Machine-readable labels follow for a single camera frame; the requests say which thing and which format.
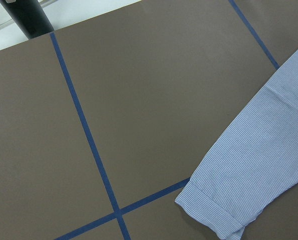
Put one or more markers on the light blue striped shirt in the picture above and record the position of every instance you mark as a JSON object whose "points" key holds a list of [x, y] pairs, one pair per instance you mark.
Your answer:
{"points": [[252, 163]]}

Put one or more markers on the black water bottle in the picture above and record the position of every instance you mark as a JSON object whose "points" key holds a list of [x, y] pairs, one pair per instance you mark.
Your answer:
{"points": [[29, 16]]}

